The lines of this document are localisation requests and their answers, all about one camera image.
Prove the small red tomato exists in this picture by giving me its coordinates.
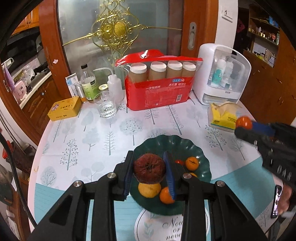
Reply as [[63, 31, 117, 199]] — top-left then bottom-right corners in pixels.
[[236, 116, 252, 130], [175, 160, 185, 166]]

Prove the large orange with stem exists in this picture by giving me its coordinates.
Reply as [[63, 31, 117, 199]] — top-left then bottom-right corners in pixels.
[[159, 187, 175, 205]]

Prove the dark red wrinkled fruit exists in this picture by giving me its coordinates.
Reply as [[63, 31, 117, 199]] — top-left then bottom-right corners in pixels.
[[133, 153, 166, 184]]

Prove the person's right hand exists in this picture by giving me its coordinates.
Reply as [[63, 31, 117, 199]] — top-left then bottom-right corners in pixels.
[[277, 183, 293, 215]]

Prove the yellow tissue pack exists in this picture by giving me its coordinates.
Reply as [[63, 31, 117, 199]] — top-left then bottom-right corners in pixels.
[[208, 101, 241, 132]]

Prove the wooden shelf cabinet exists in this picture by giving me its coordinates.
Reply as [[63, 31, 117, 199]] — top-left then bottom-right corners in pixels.
[[239, 1, 295, 125]]

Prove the black smartphone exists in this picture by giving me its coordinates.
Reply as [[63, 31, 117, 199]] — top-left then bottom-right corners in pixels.
[[270, 185, 282, 219]]

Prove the small orange kumquat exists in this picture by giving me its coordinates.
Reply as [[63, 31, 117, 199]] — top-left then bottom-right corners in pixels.
[[185, 157, 199, 171]]

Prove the dark green wavy plate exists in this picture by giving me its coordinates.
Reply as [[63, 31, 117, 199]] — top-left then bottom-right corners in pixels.
[[130, 135, 212, 215]]

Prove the white cosmetics storage box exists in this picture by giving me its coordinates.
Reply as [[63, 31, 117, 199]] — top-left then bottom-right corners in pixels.
[[193, 43, 251, 105]]

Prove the patterned tablecloth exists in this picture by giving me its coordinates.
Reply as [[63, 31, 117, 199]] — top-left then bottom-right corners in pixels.
[[28, 96, 278, 231]]

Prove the round white placemat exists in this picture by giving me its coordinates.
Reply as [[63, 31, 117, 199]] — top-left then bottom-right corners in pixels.
[[134, 206, 211, 241]]

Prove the yellowish orange fruit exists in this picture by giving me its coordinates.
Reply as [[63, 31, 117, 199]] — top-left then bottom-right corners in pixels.
[[138, 183, 162, 198]]

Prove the wooden kitchen cabinet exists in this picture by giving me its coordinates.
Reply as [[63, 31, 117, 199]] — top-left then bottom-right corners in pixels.
[[1, 1, 70, 145]]

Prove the yellow flat box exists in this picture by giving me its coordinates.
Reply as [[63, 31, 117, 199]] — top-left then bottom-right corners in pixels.
[[48, 96, 82, 121]]

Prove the red paper cup package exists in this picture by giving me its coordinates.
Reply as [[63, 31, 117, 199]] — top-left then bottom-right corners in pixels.
[[115, 49, 203, 111]]

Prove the clear drinking glass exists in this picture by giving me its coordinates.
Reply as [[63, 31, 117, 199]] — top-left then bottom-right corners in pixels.
[[94, 91, 117, 119]]

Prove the small metal can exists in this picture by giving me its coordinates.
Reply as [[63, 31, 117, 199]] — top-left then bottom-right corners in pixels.
[[74, 81, 88, 103]]

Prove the white squeeze bottle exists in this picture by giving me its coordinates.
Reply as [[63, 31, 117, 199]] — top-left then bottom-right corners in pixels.
[[93, 67, 125, 104]]

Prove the white blue carton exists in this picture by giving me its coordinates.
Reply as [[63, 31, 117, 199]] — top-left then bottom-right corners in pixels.
[[65, 73, 79, 97]]

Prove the clear green-label bottle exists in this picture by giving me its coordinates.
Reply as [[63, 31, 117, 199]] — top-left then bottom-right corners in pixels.
[[80, 64, 99, 102]]

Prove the glass door with gold ornament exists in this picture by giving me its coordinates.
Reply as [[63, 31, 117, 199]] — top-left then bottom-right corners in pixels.
[[57, 1, 184, 74]]

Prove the black cable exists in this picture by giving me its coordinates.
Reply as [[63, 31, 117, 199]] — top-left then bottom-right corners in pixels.
[[0, 133, 38, 229]]

